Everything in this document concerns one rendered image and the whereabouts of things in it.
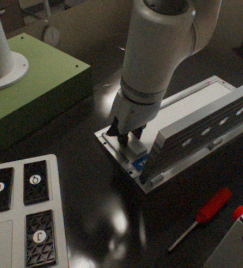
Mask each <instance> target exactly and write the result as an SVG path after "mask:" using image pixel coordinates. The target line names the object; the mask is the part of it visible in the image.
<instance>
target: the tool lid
mask: <svg viewBox="0 0 243 268"><path fill-rule="evenodd" d="M242 125H243V86H241V87H238V88H237V89H236V90H234V91H232V92H230V93H228V94H226V95H224V96H222V97H221V98H219V99H216V100H214V101H212V102H210V103H209V104H207V105H205V106H203V107H202V108H199V109H197V110H196V111H194V112H192V113H190V114H188V115H187V116H185V117H183V118H180V119H178V120H177V121H175V122H173V123H171V124H170V125H168V126H166V127H164V128H162V129H160V130H159V131H158V133H157V135H156V138H155V140H154V142H153V146H152V148H151V151H150V153H149V155H148V158H147V160H146V162H145V165H144V167H143V169H142V172H141V174H140V176H139V180H140V181H141V182H142V184H143V185H146V184H147V183H149V182H150V181H151V180H152V179H153V178H154V177H155V176H158V175H160V174H161V173H165V172H167V171H168V170H170V169H171V168H172V167H174V166H176V165H178V164H180V163H181V162H184V161H185V160H187V159H188V158H189V157H191V156H193V155H194V154H196V153H197V152H198V151H200V150H202V149H203V148H206V147H207V146H208V145H210V144H212V143H213V142H214V141H215V140H216V139H218V138H219V137H221V136H224V135H226V134H228V133H229V132H231V131H233V130H235V129H237V128H238V127H240V126H242Z"/></svg>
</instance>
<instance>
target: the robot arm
mask: <svg viewBox="0 0 243 268"><path fill-rule="evenodd" d="M220 5H221V0H133V6H132V13H131V17H130V24H129V31H128V35H127V42H126V52H125V56H124V63H123V70H122V75H121V81H120V87H121V88H120V89H119V90H118V91H117V93H116V95H115V97H114V100H113V104H112V105H111V112H110V122H111V123H112V124H111V127H110V128H109V129H108V131H107V134H108V135H109V136H110V137H111V136H118V137H117V140H118V142H119V143H120V144H122V145H123V146H124V147H126V146H127V143H128V140H129V137H128V134H129V132H132V133H133V134H134V135H135V136H136V137H137V138H138V140H140V138H141V135H142V132H143V131H142V130H144V129H145V128H146V127H147V123H148V122H150V121H151V120H153V119H155V118H156V115H157V113H158V112H159V109H160V106H161V103H162V99H163V96H164V95H165V93H166V89H167V88H168V85H169V82H170V80H171V77H172V74H173V73H174V69H175V68H176V67H177V66H178V65H179V64H180V63H181V62H182V61H183V60H184V59H186V58H187V57H189V56H191V55H193V54H195V53H197V52H198V51H199V50H201V49H202V48H204V47H205V46H206V45H207V44H208V43H209V41H210V39H211V37H212V35H213V33H214V29H215V26H216V23H217V19H218V14H219V11H220ZM28 70H29V65H28V61H27V60H26V58H25V57H24V56H22V55H21V54H20V53H16V52H13V51H10V48H9V45H8V42H7V39H6V37H5V34H4V30H3V28H2V25H1V21H0V90H2V89H4V88H7V87H9V86H12V85H13V84H15V83H17V82H19V81H21V80H22V79H23V78H24V77H25V75H26V74H27V73H28Z"/></svg>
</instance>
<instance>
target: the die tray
mask: <svg viewBox="0 0 243 268"><path fill-rule="evenodd" d="M42 160H46V161H47V167H48V172H47V176H48V192H49V200H45V201H42V202H37V203H31V204H27V205H24V203H23V167H24V164H26V163H32V162H38V161H42ZM8 167H13V168H14V180H13V189H12V195H11V205H10V209H9V210H4V211H0V268H26V215H28V214H34V213H37V212H42V211H46V210H50V209H52V211H53V221H54V235H55V243H56V250H55V251H56V263H54V264H51V265H48V266H43V267H39V268H69V261H68V252H67V246H66V236H65V227H64V221H63V211H62V197H61V192H60V182H59V173H58V166H57V159H56V156H55V155H54V154H49V155H46V156H40V157H34V158H31V159H25V160H19V161H16V162H9V163H4V164H1V165H0V168H8Z"/></svg>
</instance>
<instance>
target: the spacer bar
mask: <svg viewBox="0 0 243 268"><path fill-rule="evenodd" d="M128 137H129V140H128V143H127V147H128V149H129V150H130V151H131V152H132V153H133V155H134V156H135V157H136V158H138V157H139V156H141V155H143V154H144V153H146V152H147V148H146V147H145V146H144V145H143V144H142V143H141V142H140V141H139V140H138V138H137V137H136V136H135V135H134V134H133V133H132V132H129V134H128Z"/></svg>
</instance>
